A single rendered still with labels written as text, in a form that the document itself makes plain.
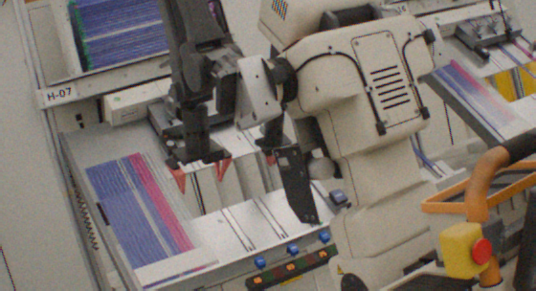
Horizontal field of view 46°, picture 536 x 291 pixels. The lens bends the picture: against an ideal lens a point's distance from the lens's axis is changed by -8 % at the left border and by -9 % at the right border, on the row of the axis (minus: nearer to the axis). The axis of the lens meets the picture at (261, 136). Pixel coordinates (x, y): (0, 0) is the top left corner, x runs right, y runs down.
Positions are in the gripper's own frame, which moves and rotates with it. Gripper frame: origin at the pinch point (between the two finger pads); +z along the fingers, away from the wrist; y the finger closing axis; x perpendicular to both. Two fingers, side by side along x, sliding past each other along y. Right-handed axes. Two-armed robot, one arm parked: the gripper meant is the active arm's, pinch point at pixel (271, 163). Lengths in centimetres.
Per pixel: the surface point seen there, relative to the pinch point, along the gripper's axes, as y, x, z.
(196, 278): 41, 30, 4
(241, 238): 22.8, 21.9, 3.8
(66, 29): 49, -57, -34
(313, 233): 2.9, 29.8, 3.7
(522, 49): -144, -15, -1
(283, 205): 4.8, 15.8, 3.2
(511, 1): -275, -121, 48
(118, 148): 43, -27, -1
